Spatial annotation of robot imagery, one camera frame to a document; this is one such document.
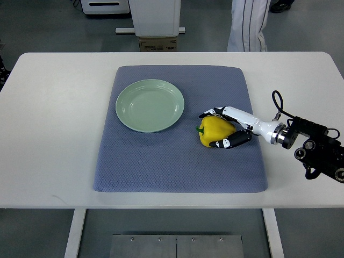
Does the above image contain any yellow bell pepper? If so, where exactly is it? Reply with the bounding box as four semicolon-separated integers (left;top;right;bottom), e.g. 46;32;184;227
196;116;236;147

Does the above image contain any white table right leg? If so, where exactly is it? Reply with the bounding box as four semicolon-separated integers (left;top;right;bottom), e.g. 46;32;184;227
262;208;284;258

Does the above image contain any black shoe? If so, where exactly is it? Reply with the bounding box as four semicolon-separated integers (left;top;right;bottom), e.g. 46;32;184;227
270;0;294;13

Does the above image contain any white machine with slot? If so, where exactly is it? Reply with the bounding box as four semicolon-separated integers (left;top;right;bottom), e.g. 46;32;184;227
81;0;130;15

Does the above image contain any blue-grey quilted mat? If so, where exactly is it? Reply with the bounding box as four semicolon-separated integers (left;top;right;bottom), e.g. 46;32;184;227
94;65;268;193

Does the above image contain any white pedestal column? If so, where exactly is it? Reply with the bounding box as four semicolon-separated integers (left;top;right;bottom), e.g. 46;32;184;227
115;0;185;38

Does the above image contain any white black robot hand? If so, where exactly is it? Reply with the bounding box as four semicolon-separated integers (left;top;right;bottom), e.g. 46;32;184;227
199;106;286;149

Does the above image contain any person in white striped trousers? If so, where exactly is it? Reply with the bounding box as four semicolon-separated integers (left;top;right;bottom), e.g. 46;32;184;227
227;0;270;52

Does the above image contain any grey metal base plate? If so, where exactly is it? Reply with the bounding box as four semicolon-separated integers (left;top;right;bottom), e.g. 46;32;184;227
110;235;244;257

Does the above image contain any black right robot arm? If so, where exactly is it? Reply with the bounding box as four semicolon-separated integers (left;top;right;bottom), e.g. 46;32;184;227
272;90;343;183

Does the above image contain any light green plate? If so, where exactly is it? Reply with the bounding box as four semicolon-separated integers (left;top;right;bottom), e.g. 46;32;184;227
116;79;185;133

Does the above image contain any white table leg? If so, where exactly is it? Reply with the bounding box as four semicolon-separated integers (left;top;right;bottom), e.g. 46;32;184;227
262;208;284;258
64;208;86;258

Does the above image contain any white table left leg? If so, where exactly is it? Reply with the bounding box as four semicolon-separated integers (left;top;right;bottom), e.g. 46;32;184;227
64;208;86;258

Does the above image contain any brown cardboard box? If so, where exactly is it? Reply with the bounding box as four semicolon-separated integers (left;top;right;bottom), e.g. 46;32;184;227
139;37;177;52

